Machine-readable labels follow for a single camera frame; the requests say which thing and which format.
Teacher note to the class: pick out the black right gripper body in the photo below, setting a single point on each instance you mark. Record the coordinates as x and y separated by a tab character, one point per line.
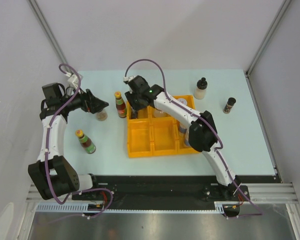
134	101

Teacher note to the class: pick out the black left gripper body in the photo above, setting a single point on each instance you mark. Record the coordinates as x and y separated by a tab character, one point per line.
78	102

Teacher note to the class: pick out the tall red sauce bottle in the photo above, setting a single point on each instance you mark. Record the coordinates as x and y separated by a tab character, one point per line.
120	105

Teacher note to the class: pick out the clear flask-shaped glass jar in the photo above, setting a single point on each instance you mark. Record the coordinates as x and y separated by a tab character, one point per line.
159	113

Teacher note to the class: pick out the blue-label pearl jar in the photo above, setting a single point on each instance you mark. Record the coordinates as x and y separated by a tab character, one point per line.
183	130
186	142

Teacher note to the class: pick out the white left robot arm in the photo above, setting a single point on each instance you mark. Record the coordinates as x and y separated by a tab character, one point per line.
52	174

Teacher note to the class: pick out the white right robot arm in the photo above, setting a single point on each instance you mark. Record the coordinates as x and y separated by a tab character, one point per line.
201	129

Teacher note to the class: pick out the black-cap spice bottle left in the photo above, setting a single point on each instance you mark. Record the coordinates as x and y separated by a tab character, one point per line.
101	115

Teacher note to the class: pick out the yellow six-compartment tray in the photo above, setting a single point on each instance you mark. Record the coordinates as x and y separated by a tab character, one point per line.
150	136

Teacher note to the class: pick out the green-label sauce bottle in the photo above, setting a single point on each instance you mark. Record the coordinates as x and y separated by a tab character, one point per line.
85	142

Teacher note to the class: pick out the black-cap squeeze bottle right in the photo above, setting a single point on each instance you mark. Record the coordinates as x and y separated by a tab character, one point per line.
201	88

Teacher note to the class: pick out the dark spice shaker upper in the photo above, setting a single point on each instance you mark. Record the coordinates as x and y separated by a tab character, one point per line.
229	105

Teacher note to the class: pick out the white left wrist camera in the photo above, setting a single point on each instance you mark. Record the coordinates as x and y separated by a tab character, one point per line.
73	80

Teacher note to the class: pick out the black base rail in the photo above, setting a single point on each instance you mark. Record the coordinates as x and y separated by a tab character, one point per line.
159	191

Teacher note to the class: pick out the white slotted cable duct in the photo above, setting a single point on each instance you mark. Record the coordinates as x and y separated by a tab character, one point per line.
94	208

